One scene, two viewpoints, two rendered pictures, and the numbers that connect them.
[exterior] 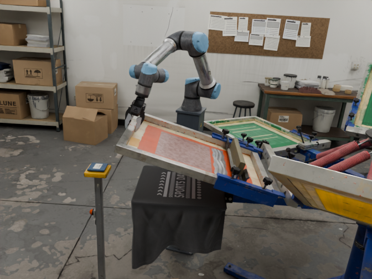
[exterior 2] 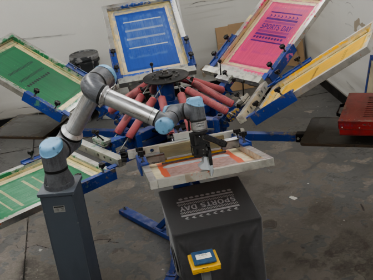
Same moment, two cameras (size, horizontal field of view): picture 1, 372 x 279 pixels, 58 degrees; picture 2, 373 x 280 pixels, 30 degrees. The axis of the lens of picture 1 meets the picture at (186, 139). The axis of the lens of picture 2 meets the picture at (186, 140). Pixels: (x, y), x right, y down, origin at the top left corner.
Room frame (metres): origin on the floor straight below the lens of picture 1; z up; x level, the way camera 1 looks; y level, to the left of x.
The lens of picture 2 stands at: (2.14, 3.13, 2.65)
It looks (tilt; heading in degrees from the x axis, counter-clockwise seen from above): 23 degrees down; 263
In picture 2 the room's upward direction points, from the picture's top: 8 degrees counter-clockwise
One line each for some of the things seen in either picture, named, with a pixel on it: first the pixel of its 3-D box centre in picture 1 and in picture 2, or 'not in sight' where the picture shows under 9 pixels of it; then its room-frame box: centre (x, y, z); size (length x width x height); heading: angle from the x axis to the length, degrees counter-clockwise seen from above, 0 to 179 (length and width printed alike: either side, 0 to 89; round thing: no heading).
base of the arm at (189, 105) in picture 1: (191, 102); (57, 175); (2.39, -0.03, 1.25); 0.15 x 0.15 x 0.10
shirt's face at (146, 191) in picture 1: (181, 184); (207, 204); (1.68, 0.01, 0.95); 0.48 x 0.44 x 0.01; 90
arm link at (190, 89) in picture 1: (194, 86); (53, 153); (2.39, -0.03, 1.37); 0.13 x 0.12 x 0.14; 60
